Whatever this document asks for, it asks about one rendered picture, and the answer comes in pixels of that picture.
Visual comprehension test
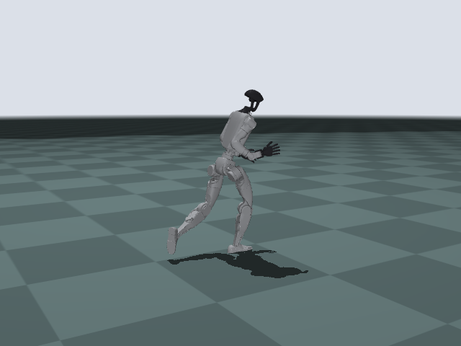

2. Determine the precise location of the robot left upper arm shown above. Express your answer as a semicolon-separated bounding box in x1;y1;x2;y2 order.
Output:
220;112;234;142

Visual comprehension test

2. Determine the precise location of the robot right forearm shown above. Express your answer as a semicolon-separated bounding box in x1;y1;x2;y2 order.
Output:
232;141;262;161

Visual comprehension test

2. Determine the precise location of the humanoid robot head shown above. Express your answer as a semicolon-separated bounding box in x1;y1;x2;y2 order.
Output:
239;89;264;114

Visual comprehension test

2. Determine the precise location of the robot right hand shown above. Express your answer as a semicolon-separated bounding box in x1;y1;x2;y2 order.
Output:
254;141;280;159

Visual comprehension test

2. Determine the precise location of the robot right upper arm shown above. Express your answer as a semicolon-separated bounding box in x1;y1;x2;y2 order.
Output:
230;116;256;149

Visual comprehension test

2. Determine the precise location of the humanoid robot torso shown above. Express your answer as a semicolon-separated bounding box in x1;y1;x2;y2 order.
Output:
214;110;254;176

